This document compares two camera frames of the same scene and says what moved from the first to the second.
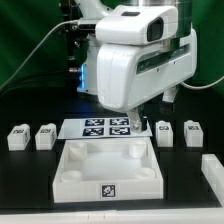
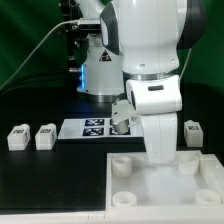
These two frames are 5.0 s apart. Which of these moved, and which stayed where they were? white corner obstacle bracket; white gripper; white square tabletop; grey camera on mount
Moved: white square tabletop; white gripper
Stayed: white corner obstacle bracket; grey camera on mount
